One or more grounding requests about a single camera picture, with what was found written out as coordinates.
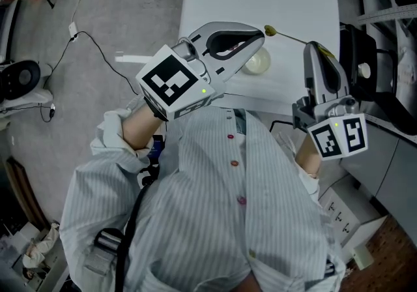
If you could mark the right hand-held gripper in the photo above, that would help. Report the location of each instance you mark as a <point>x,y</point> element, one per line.
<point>339,137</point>

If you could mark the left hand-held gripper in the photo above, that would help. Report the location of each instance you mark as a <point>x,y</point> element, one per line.
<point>169,82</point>

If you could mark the small gold spoon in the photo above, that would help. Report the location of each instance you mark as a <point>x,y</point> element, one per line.
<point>269,30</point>

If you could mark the person's right forearm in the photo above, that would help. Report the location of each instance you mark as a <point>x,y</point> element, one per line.
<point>307,157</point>

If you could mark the person's left forearm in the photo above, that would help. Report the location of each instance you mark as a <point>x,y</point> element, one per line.
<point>140,131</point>

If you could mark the black office chair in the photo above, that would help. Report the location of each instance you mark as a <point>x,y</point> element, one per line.
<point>350,56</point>

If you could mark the white round container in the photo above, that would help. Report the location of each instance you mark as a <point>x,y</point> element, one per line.
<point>364,70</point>

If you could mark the white metal shelf rack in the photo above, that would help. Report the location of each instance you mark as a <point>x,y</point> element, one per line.
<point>391,12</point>

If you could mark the small white open cabinet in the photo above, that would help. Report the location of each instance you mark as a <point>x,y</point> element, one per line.
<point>345,215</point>

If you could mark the white power strip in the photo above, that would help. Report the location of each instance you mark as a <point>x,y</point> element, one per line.
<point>73,30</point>

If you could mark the pale striped button shirt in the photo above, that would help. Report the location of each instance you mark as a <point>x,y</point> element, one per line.
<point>202,212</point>

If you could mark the pale box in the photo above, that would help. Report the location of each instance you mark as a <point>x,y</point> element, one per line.
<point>362,256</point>

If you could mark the black plug adapter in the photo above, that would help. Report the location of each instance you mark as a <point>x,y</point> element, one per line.
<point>52,112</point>

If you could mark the white device with black disc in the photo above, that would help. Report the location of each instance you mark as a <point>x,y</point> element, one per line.
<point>23,82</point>

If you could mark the brown wooden board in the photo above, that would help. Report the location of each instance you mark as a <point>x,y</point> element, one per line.
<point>26,193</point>

